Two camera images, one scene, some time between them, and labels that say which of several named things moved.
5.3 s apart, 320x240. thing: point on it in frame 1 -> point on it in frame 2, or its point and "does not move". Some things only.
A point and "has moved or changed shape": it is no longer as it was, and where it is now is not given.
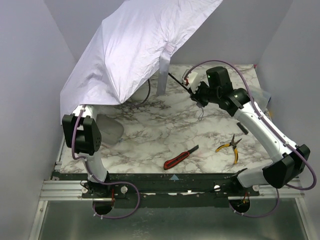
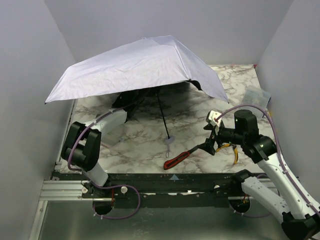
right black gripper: (198, 97) -> (213, 140)
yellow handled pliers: (233, 144) does not move
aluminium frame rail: (70, 190) does not move
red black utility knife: (178, 158) does not move
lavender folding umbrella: (128, 52) has moved or changed shape
